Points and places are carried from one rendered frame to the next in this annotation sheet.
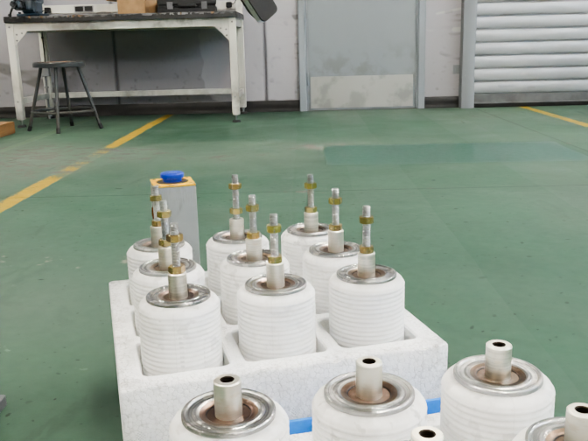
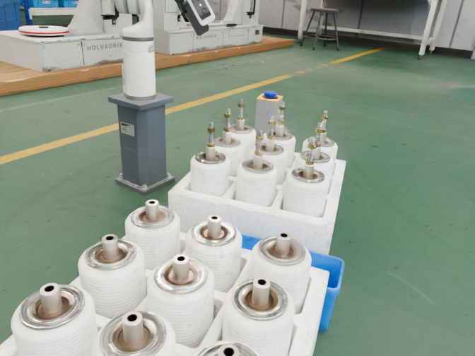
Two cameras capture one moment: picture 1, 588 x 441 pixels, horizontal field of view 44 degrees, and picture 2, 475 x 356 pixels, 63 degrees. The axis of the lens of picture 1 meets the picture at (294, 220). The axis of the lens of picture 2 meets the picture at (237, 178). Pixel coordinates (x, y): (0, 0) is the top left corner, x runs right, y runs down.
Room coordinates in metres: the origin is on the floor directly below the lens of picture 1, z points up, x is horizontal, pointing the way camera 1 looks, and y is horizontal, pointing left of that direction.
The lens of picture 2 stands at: (0.10, -0.38, 0.63)
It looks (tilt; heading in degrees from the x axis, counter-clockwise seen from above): 26 degrees down; 32
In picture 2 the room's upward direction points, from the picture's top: 4 degrees clockwise
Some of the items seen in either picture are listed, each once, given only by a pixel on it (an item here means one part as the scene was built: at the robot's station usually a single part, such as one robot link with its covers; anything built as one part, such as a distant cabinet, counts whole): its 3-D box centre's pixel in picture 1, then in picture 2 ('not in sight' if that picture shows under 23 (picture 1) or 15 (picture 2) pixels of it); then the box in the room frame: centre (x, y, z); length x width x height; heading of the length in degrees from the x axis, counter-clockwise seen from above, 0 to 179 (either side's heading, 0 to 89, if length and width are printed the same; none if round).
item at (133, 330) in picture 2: not in sight; (133, 328); (0.32, -0.11, 0.26); 0.02 x 0.02 x 0.03
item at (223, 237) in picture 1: (237, 237); (279, 135); (1.06, 0.09, 0.25); 0.08 x 0.08 x 0.01
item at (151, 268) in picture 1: (167, 267); (226, 142); (0.91, 0.17, 0.25); 0.08 x 0.08 x 0.01
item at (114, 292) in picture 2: not in sight; (116, 299); (0.41, 0.03, 0.16); 0.10 x 0.10 x 0.18
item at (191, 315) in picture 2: not in sight; (181, 322); (0.43, -0.09, 0.16); 0.10 x 0.10 x 0.18
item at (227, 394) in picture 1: (227, 398); (152, 210); (0.52, 0.06, 0.26); 0.02 x 0.02 x 0.03
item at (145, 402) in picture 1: (258, 367); (264, 203); (0.95, 0.06, 0.09); 0.39 x 0.39 x 0.18; 15
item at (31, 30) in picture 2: not in sight; (44, 30); (1.72, 2.22, 0.29); 0.30 x 0.30 x 0.06
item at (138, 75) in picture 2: not in sight; (139, 68); (0.96, 0.53, 0.39); 0.09 x 0.09 x 0.17; 89
